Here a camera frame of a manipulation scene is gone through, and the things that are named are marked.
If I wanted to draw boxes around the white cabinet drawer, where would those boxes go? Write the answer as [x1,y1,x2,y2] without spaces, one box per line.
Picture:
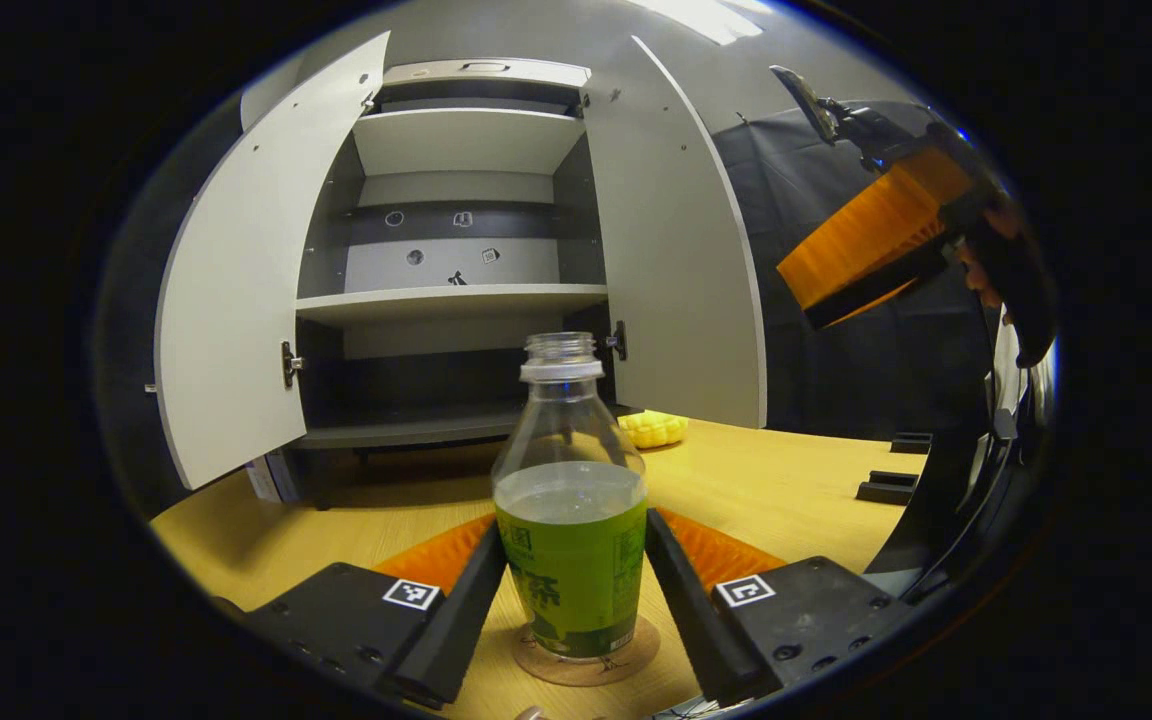
[381,58,594,91]

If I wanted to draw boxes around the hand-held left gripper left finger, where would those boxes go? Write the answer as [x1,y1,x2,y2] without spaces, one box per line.
[216,515,509,709]

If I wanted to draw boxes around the green label plastic bottle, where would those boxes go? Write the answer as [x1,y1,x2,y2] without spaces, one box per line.
[491,332,650,663]

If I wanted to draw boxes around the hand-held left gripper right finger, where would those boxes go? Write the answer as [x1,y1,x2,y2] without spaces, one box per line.
[644,507,922,706]

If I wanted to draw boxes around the large ceiling light panel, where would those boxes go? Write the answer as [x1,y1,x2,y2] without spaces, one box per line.
[626,0,767,46]

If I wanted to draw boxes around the round cork coaster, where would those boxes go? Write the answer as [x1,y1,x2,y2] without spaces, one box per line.
[512,615,661,687]

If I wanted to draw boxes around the black curved frame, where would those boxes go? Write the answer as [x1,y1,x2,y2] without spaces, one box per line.
[861,320,1059,606]

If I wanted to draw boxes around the white cabinet door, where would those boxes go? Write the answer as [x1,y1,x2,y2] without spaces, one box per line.
[154,30,392,491]
[581,36,769,429]

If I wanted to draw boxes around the yellow corn toy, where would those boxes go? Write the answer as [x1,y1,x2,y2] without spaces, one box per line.
[618,410,689,450]

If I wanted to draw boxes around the black backdrop cloth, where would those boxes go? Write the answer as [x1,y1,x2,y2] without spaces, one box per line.
[96,95,1002,521]

